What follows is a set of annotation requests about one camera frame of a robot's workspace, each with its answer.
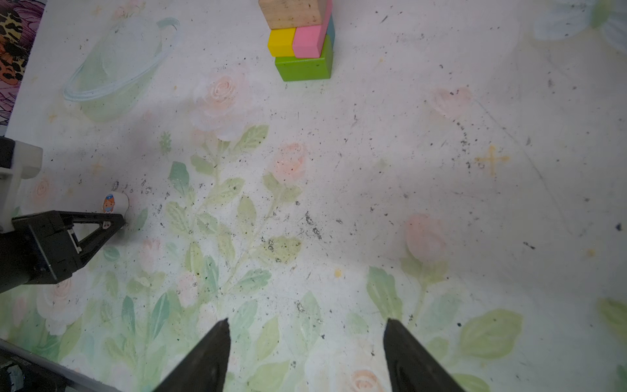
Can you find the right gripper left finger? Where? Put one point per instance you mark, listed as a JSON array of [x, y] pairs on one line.
[[205, 367]]

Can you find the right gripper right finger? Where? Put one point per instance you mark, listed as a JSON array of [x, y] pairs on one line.
[[411, 367]]

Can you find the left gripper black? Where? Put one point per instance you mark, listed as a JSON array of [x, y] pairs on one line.
[[48, 247]]

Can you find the green rectangular block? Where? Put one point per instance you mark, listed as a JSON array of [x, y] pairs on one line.
[[292, 69]]

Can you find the yellow rectangular block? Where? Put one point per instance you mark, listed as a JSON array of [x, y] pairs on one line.
[[280, 42]]

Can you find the pink rectangular block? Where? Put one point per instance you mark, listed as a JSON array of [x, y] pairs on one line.
[[308, 41]]

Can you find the natural wood rectangular block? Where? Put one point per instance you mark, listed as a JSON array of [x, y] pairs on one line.
[[285, 14]]

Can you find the teal cube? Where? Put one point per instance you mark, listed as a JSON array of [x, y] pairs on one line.
[[331, 33]]

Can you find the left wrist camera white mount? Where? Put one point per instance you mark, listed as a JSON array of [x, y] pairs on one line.
[[19, 161]]

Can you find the aluminium front rail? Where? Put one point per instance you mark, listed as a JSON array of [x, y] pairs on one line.
[[22, 370]]

